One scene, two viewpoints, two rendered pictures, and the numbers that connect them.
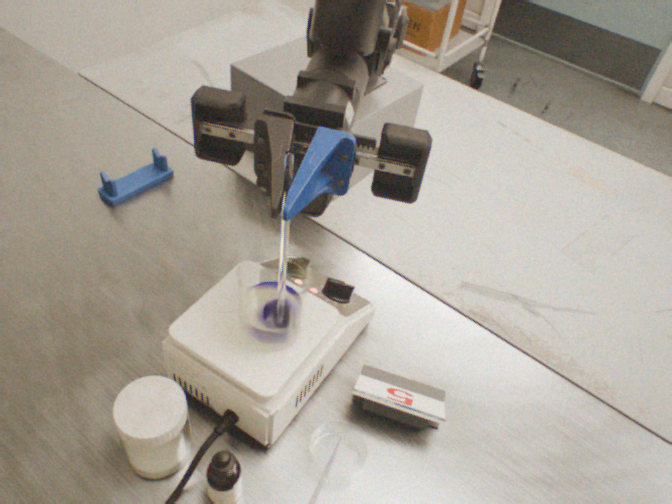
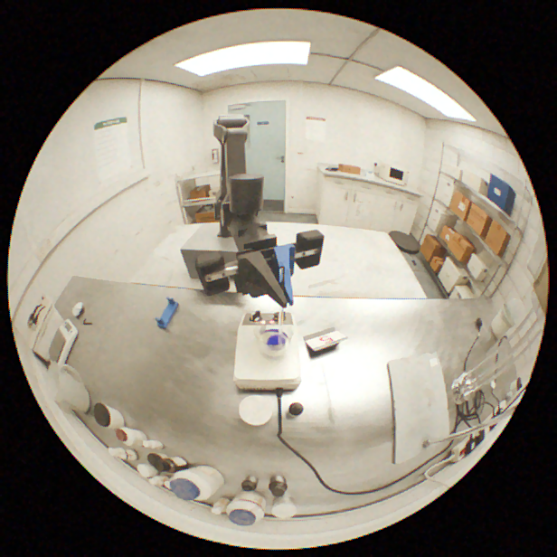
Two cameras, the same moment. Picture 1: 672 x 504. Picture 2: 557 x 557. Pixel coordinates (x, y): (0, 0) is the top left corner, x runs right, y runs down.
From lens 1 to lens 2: 24 cm
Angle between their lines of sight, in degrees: 21
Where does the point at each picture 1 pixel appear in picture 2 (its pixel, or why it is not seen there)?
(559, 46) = not seen: hidden behind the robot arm
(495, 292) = (320, 283)
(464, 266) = (304, 279)
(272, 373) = (291, 367)
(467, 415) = (344, 329)
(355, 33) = (257, 201)
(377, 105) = not seen: hidden behind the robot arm
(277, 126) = (253, 257)
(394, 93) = not seen: hidden behind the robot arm
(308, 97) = (252, 237)
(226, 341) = (262, 367)
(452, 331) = (319, 305)
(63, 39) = (120, 274)
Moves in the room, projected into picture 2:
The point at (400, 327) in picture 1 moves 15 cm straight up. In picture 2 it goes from (303, 315) to (309, 274)
